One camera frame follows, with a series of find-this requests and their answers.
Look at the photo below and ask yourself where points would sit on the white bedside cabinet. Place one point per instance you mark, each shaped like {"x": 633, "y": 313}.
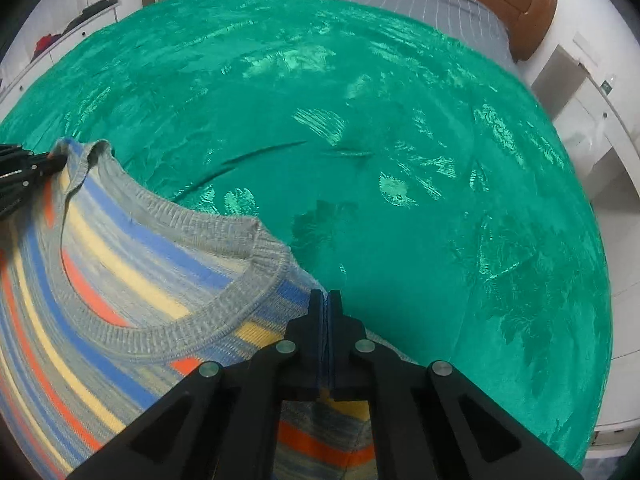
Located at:
{"x": 580, "y": 110}

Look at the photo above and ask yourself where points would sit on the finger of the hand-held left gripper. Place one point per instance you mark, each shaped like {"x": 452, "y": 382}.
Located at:
{"x": 17, "y": 192}
{"x": 35, "y": 162}

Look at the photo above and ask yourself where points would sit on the green satin blanket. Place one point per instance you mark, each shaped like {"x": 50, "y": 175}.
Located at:
{"x": 375, "y": 135}

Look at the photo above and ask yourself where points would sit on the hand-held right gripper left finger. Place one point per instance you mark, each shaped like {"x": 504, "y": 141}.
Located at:
{"x": 318, "y": 345}

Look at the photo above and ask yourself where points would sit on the red cloth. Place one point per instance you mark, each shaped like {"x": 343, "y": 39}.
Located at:
{"x": 46, "y": 44}

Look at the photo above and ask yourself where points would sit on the striped knit sweater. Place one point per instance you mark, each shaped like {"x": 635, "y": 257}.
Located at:
{"x": 125, "y": 280}

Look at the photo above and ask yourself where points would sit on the brown wooden headboard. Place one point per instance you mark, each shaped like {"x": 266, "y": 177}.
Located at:
{"x": 535, "y": 5}

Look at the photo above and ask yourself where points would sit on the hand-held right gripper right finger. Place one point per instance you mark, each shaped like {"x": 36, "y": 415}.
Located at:
{"x": 334, "y": 345}

